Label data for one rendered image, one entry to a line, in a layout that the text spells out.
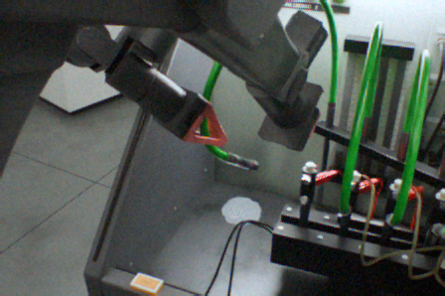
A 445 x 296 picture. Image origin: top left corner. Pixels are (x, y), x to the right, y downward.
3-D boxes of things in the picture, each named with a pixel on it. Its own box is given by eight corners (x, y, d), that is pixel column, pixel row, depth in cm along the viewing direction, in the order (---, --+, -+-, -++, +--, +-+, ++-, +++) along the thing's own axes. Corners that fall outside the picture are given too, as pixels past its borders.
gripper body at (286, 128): (326, 91, 67) (314, 67, 60) (298, 153, 65) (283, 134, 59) (287, 80, 70) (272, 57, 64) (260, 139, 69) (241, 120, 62)
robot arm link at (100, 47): (64, 52, 64) (72, 43, 56) (106, -11, 66) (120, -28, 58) (131, 97, 69) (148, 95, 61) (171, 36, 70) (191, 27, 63)
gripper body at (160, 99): (183, 90, 73) (147, 64, 69) (209, 100, 64) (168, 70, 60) (160, 123, 73) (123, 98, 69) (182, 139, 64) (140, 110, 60)
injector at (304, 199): (288, 263, 92) (297, 178, 81) (294, 247, 96) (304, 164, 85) (301, 266, 91) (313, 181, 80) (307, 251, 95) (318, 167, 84)
